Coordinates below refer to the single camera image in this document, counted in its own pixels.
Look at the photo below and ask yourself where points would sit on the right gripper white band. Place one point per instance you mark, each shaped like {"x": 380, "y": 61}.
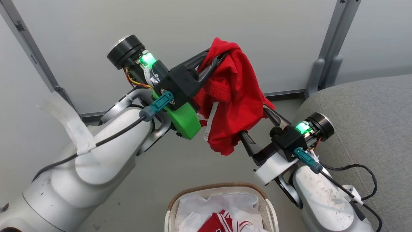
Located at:
{"x": 288, "y": 141}

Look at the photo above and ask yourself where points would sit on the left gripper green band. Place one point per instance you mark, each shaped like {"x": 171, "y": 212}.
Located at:
{"x": 180, "y": 85}

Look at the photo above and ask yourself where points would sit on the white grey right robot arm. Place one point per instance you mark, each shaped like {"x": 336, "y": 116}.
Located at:
{"x": 322, "y": 206}

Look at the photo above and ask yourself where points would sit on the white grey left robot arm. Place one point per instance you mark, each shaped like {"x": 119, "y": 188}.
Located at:
{"x": 96, "y": 167}

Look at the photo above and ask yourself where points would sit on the white laundry basket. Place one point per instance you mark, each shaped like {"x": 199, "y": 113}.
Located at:
{"x": 172, "y": 206}

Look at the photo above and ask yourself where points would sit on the red and white striped garment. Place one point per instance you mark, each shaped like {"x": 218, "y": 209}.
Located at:
{"x": 215, "y": 224}

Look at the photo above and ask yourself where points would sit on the grey fabric sofa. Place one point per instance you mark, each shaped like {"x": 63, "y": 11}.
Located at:
{"x": 370, "y": 129}

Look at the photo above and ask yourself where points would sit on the white tape strip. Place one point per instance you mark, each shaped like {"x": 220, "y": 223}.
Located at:
{"x": 75, "y": 125}

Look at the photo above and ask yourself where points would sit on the grey partition post with feet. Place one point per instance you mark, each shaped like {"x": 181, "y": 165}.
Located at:
{"x": 334, "y": 42}

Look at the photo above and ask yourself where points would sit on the grey partition post with slots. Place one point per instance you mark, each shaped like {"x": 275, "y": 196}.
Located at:
{"x": 32, "y": 53}

